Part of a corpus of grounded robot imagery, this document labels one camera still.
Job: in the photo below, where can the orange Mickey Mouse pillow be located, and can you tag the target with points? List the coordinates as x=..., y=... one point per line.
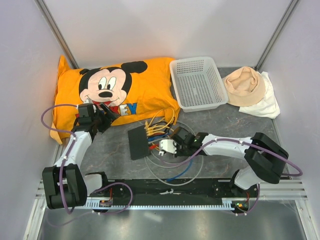
x=137, y=91

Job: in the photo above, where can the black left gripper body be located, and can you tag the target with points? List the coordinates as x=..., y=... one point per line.
x=99, y=119

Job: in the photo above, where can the peach folded cloth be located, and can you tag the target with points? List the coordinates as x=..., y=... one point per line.
x=245, y=87

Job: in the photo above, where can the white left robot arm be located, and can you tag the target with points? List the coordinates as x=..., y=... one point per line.
x=65, y=187

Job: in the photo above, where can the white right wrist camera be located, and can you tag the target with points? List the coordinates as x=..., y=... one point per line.
x=167, y=146

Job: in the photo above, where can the black network switch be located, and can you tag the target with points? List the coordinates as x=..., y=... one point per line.
x=138, y=143

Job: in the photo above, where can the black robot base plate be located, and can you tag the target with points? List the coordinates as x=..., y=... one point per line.
x=201, y=191

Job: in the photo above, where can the white plastic mesh basket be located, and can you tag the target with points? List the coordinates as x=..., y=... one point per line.
x=197, y=84

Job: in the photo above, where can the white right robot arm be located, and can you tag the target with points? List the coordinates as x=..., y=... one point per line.
x=264, y=157

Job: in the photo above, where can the aluminium slotted rail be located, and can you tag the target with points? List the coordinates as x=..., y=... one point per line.
x=120, y=196

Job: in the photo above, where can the white crumpled cloth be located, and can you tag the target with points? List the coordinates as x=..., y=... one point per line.
x=268, y=106

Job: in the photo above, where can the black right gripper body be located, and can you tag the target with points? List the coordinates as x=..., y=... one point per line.
x=182, y=150

